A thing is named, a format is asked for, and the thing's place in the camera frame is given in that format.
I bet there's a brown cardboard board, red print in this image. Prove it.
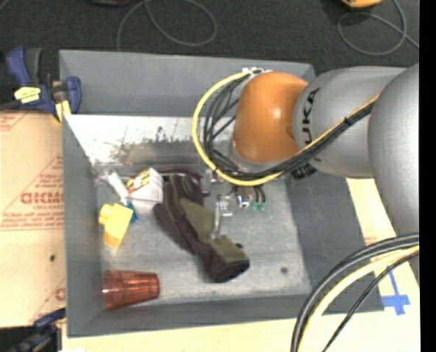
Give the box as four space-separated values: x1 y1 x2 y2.
0 109 68 330

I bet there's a dark brown and olive cloth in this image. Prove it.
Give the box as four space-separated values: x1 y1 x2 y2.
152 170 251 284

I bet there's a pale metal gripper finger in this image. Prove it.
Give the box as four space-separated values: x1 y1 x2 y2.
203 169 215 195
211 200 234 240

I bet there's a yellow toy block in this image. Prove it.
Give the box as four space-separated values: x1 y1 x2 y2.
98 202 135 251

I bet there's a clear and white plastic bottle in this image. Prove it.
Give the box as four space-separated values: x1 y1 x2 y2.
94 168 130 205

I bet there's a grey metal bin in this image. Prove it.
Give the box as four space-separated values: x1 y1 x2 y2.
58 49 385 337

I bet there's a clear orange plastic cup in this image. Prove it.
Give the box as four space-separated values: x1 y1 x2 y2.
100 268 161 312

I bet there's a white box, red yellow print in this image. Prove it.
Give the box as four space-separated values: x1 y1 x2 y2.
125 166 165 213

